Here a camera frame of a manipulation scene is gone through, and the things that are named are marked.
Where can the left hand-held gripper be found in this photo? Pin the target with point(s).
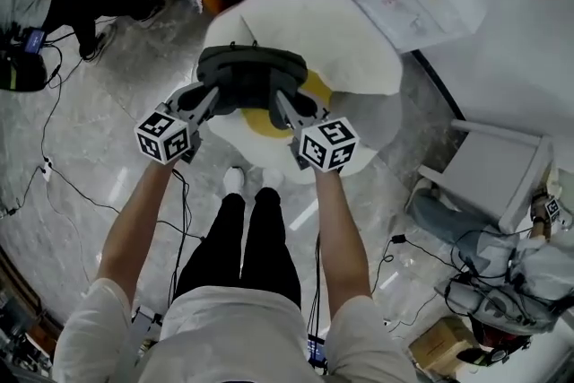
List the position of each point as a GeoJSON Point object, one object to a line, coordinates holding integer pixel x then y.
{"type": "Point", "coordinates": [163, 139]}

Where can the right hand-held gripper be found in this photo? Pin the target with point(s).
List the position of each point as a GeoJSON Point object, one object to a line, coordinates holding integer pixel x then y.
{"type": "Point", "coordinates": [329, 143]}

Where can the person's left forearm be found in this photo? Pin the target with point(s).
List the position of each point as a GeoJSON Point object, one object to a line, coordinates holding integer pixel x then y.
{"type": "Point", "coordinates": [134, 228]}

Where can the person's right forearm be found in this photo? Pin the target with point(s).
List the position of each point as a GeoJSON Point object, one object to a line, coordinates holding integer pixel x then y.
{"type": "Point", "coordinates": [338, 237]}

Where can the yellow yolk cushion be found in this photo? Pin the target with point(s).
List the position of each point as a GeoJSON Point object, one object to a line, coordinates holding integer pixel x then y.
{"type": "Point", "coordinates": [319, 87]}

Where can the person's white right shoe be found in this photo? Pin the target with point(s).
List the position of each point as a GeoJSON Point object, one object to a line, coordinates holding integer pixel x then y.
{"type": "Point", "coordinates": [273, 177]}

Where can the person's white shoe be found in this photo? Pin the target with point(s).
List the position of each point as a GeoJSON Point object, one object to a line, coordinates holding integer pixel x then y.
{"type": "Point", "coordinates": [233, 179]}
{"type": "Point", "coordinates": [273, 177]}

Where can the white egg-shaped bean bag chair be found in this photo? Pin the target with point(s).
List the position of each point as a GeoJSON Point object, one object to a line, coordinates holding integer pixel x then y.
{"type": "Point", "coordinates": [314, 36]}

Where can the person's white left shoe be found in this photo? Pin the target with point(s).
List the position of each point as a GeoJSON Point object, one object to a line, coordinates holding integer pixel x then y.
{"type": "Point", "coordinates": [233, 179]}

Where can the person's black trousers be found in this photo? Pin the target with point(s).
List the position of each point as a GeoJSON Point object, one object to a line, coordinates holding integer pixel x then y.
{"type": "Point", "coordinates": [242, 255]}

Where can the white power adapter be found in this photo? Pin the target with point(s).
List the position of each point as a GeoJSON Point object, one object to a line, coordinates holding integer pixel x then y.
{"type": "Point", "coordinates": [46, 169]}

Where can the small blue-screen device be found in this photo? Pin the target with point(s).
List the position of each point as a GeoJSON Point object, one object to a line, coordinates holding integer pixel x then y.
{"type": "Point", "coordinates": [35, 40]}

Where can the black bag with green stripe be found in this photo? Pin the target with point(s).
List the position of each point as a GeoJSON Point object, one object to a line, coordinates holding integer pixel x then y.
{"type": "Point", "coordinates": [20, 72]}

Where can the white side table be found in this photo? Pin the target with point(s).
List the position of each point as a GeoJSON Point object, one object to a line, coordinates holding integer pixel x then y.
{"type": "Point", "coordinates": [498, 175]}

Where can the grey waist device box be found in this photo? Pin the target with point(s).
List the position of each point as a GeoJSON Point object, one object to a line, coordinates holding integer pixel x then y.
{"type": "Point", "coordinates": [144, 323]}

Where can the person's white shirt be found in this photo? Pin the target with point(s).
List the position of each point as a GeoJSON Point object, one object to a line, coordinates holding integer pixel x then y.
{"type": "Point", "coordinates": [233, 336]}

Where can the small waist screen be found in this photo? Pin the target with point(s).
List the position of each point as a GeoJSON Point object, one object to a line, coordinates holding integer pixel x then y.
{"type": "Point", "coordinates": [316, 350]}

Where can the cardboard box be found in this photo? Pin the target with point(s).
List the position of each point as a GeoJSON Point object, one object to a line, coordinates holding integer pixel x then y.
{"type": "Point", "coordinates": [444, 343]}

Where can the dark wooden shelf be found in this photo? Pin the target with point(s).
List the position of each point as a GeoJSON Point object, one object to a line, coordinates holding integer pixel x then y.
{"type": "Point", "coordinates": [22, 327]}

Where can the white board with black frame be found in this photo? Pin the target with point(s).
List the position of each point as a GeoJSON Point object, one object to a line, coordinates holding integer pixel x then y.
{"type": "Point", "coordinates": [515, 58]}

